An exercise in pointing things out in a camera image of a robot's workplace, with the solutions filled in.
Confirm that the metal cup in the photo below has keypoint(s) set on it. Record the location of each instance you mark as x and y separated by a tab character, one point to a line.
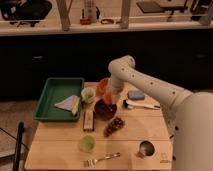
146	148

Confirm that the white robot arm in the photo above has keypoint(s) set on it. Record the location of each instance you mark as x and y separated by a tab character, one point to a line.
193	139

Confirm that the green plastic tray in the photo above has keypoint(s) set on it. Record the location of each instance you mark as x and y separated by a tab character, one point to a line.
55	91

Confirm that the wooden block eraser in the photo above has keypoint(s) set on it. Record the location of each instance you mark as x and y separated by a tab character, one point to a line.
88	123

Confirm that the white bottle on shelf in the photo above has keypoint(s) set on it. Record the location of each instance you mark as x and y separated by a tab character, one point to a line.
90	10

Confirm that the purple bowl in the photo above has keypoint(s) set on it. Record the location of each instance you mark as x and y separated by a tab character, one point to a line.
104	112

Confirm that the white green mug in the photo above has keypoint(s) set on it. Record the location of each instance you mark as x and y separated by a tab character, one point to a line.
88	95

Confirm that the blue sponge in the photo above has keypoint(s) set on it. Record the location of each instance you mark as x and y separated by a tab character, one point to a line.
136	95

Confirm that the green plastic cup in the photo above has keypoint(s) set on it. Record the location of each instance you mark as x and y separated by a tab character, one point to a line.
87	143

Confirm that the bunch of red grapes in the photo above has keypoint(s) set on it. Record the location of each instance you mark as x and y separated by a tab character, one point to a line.
116	124

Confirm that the red small bowl on shelf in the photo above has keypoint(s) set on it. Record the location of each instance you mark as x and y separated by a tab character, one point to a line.
84	21

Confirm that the orange bowl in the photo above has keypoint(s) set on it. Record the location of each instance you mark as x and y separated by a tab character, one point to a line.
105	86

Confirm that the silver fork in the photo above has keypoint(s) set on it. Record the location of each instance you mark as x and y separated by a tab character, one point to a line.
91	162

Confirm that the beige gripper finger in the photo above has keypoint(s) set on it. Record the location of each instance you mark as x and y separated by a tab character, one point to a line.
115	98

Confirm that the black office chair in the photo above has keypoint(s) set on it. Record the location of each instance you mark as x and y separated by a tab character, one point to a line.
29	12

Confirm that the black pole stand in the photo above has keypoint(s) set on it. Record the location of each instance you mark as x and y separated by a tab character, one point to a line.
17	155

